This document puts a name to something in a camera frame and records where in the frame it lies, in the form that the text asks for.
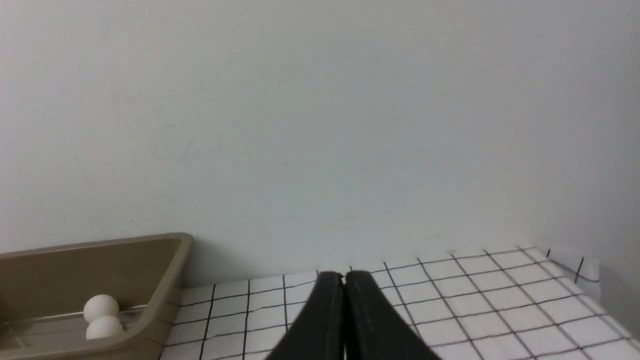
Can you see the white checkered tablecloth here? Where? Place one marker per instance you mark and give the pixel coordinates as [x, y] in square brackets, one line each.
[492, 304]

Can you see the white ping-pong ball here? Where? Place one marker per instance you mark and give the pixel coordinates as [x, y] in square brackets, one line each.
[99, 306]
[104, 327]

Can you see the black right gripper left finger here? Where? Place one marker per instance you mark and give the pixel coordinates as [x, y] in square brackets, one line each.
[317, 332]

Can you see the olive green plastic bin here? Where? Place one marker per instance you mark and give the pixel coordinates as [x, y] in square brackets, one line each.
[43, 292]

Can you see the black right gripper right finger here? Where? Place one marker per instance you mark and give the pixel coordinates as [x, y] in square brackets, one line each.
[373, 328]

